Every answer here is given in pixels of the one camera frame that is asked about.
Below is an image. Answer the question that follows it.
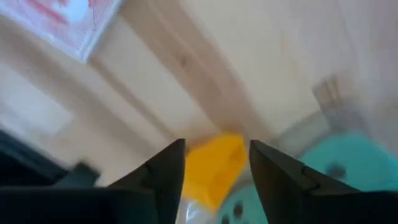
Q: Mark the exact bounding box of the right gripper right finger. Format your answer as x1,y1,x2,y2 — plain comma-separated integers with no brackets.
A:
248,139,398,224

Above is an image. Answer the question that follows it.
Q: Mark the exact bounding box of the teal foam die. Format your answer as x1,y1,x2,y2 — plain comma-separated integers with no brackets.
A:
290,130,398,194
217,183,271,224

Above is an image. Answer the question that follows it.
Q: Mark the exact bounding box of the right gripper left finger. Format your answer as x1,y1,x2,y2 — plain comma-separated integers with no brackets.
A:
0,139,187,224

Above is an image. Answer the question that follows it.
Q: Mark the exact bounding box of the yellow wedge toy brick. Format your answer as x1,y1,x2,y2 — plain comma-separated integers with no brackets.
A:
182,133,249,214

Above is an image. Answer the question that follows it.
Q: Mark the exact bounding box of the card deck red emblem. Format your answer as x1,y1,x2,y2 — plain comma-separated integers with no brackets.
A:
0,0,122,63

